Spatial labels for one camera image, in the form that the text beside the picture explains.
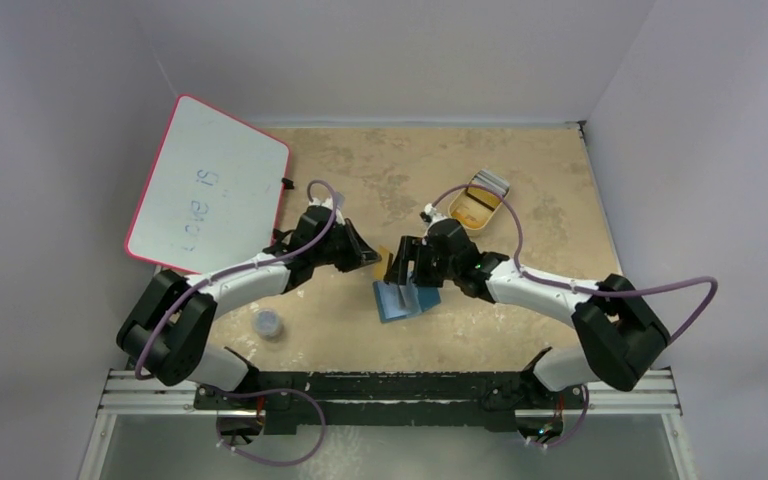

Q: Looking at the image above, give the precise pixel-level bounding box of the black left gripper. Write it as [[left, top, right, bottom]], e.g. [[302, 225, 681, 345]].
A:
[[312, 219, 380, 274]]

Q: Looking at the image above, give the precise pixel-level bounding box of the yellow credit card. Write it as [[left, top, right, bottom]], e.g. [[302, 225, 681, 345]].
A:
[[372, 246, 394, 281]]

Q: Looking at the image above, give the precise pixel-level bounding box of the blue leather card holder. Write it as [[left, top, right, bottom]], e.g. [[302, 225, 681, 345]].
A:
[[373, 281, 441, 324]]

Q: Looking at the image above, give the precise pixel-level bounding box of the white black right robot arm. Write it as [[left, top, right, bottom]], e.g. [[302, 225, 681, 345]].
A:
[[384, 219, 670, 407]]

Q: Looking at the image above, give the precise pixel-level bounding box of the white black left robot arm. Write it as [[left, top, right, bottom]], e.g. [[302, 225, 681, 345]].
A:
[[116, 205, 381, 409]]

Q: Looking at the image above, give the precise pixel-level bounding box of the cream oval card tray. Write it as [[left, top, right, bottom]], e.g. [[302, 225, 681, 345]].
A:
[[448, 172, 509, 237]]

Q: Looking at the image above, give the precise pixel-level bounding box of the stack of cards in tray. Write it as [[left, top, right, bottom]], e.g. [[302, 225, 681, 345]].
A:
[[472, 169, 510, 197]]

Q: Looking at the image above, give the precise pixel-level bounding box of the pink framed whiteboard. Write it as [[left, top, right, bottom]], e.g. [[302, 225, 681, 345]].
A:
[[124, 95, 291, 273]]

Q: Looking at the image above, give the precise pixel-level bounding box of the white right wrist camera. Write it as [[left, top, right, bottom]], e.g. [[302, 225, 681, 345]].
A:
[[420, 203, 446, 230]]

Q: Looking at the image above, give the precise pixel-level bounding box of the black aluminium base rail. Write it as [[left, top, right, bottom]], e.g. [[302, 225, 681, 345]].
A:
[[99, 370, 681, 442]]

